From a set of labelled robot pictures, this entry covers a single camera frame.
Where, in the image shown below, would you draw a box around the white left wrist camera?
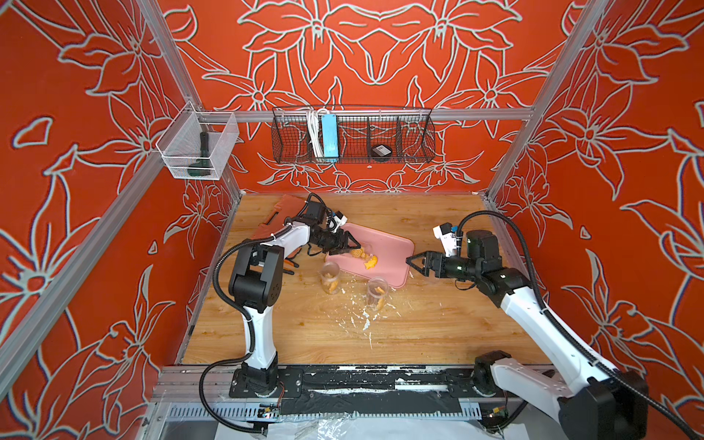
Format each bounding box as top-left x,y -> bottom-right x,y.
327,211 -> 348,232

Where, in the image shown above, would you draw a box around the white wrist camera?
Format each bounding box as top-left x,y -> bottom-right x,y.
433,223 -> 458,257
327,211 -> 348,232

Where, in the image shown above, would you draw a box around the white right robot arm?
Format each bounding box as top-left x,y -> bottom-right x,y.
406,211 -> 698,439

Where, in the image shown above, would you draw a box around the clear jar with cookies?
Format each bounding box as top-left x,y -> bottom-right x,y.
346,247 -> 370,260

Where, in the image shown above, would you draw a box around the pink plastic tray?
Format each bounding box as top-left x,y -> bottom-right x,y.
326,223 -> 415,289

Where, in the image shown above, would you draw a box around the clear acrylic wall box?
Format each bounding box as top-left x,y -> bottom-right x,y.
156,102 -> 240,181

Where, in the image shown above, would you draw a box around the black wire wall basket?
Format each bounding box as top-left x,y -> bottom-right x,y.
271,106 -> 436,165

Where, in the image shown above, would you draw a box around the clear open cookie jar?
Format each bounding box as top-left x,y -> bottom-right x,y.
366,278 -> 390,311

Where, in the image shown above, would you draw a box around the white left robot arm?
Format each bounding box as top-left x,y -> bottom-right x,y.
198,192 -> 361,436

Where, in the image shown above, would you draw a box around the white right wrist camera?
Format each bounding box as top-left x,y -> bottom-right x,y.
433,223 -> 458,257

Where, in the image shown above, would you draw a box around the orange plastic tool case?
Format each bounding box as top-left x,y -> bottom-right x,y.
252,194 -> 305,239

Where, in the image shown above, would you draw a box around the dark green flashlight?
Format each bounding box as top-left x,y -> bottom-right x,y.
187,131 -> 211,177

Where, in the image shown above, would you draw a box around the orange cookies on tray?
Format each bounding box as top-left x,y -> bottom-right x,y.
358,249 -> 378,270

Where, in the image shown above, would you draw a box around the light blue box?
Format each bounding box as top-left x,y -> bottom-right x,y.
321,114 -> 339,162

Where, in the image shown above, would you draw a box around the white coiled cable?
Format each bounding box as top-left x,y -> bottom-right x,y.
306,109 -> 323,161

